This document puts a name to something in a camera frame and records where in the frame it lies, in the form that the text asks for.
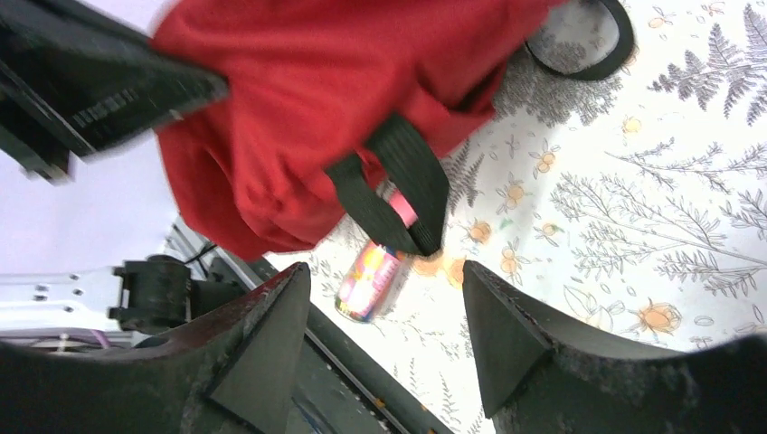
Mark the red backpack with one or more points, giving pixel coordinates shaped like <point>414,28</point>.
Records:
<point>345,108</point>

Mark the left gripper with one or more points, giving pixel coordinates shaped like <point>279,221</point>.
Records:
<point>78,82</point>

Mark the pink lid crayon jar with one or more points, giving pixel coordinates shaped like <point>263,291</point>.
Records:
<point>366,287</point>

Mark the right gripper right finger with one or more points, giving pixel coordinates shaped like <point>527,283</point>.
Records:
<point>542,371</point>

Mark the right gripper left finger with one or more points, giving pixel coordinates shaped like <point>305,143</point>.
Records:
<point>229,371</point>

